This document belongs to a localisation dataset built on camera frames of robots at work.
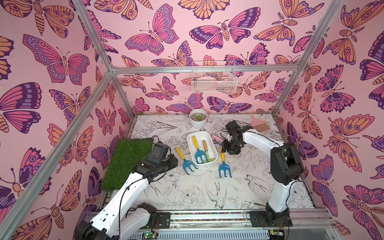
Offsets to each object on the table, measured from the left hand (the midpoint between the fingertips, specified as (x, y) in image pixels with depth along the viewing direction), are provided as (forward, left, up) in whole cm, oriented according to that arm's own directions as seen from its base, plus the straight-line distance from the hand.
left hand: (177, 159), depth 79 cm
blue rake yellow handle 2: (+3, -27, -14) cm, 31 cm away
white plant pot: (+35, -12, -5) cm, 37 cm away
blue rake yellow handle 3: (+12, -12, -14) cm, 22 cm away
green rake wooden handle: (+6, -18, -12) cm, 23 cm away
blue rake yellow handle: (+5, -4, -15) cm, 17 cm away
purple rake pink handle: (+22, -25, -13) cm, 36 cm away
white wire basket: (+47, -21, +20) cm, 55 cm away
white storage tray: (+25, -13, -14) cm, 32 cm away
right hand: (+10, -26, -10) cm, 29 cm away
